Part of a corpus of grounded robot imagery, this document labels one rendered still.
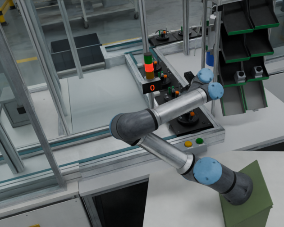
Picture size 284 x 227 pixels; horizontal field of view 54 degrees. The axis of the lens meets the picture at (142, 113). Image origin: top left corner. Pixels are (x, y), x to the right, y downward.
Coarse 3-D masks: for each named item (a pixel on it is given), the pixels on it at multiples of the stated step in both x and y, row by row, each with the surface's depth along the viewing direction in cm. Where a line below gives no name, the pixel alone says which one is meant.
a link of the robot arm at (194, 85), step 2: (192, 82) 136; (194, 82) 134; (196, 82) 134; (198, 82) 133; (200, 82) 133; (192, 84) 134; (194, 84) 134; (196, 84) 133; (198, 84) 133; (200, 84) 133; (202, 84) 133; (190, 86) 135; (192, 86) 133; (194, 86) 133; (196, 86) 131; (198, 86) 128; (190, 88) 134; (192, 88) 132; (194, 88) 130; (196, 88) 128; (188, 90) 134; (190, 90) 133; (192, 90) 131
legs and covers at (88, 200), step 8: (264, 144) 174; (272, 144) 176; (280, 144) 213; (128, 184) 162; (96, 192) 158; (104, 192) 160; (88, 200) 161; (96, 200) 230; (88, 208) 164; (96, 208) 172; (96, 216) 170; (104, 216) 222; (96, 224) 175; (104, 224) 212
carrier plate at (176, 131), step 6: (198, 108) 186; (198, 114) 180; (204, 114) 180; (174, 120) 178; (198, 120) 176; (204, 120) 175; (174, 126) 173; (180, 126) 173; (186, 126) 172; (192, 126) 172; (198, 126) 171; (204, 126) 170; (210, 126) 171; (174, 132) 171; (180, 132) 168; (186, 132) 168
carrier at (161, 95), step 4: (168, 88) 198; (172, 88) 198; (176, 88) 208; (180, 88) 208; (156, 92) 203; (160, 92) 206; (164, 92) 206; (168, 92) 201; (172, 92) 194; (156, 96) 202; (160, 96) 202; (164, 96) 198; (168, 96) 197; (172, 96) 196; (156, 100) 199; (160, 100) 198; (164, 100) 197; (168, 100) 193; (160, 104) 194
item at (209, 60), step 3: (207, 54) 249; (207, 57) 250; (210, 57) 247; (213, 57) 246; (207, 60) 252; (210, 60) 249; (213, 60) 247; (207, 63) 253; (210, 63) 251; (213, 63) 249; (213, 66) 251
